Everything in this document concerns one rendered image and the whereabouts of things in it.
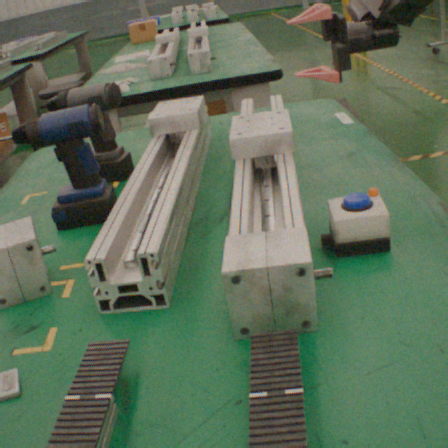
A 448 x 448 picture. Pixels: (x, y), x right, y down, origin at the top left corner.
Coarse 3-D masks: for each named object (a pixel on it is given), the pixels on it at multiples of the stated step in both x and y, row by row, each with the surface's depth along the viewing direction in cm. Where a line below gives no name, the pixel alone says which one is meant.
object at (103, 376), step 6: (84, 372) 61; (96, 372) 61; (102, 372) 61; (108, 372) 61; (114, 372) 60; (78, 378) 60; (84, 378) 60; (90, 378) 60; (96, 378) 60; (102, 378) 60; (108, 378) 60; (114, 378) 59
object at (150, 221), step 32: (160, 160) 118; (192, 160) 114; (128, 192) 96; (160, 192) 101; (192, 192) 108; (128, 224) 89; (160, 224) 82; (96, 256) 75; (128, 256) 80; (160, 256) 76; (96, 288) 79; (128, 288) 78; (160, 288) 77
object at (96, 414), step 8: (80, 408) 55; (88, 408) 55; (96, 408) 55; (104, 408) 55; (64, 416) 55; (72, 416) 54; (80, 416) 54; (88, 416) 54; (96, 416) 54; (104, 416) 54
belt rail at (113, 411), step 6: (114, 408) 58; (108, 414) 56; (114, 414) 58; (108, 420) 57; (114, 420) 58; (108, 426) 56; (114, 426) 57; (102, 432) 54; (108, 432) 55; (102, 438) 54; (108, 438) 55; (102, 444) 53; (108, 444) 55
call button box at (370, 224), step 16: (336, 208) 83; (368, 208) 81; (384, 208) 80; (336, 224) 80; (352, 224) 80; (368, 224) 80; (384, 224) 79; (336, 240) 81; (352, 240) 81; (368, 240) 81; (384, 240) 81
